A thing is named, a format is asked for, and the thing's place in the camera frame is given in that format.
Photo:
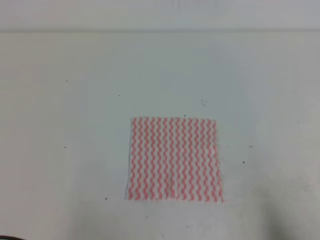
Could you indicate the pink white wavy towel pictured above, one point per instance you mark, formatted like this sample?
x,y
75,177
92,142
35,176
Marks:
x,y
173,158

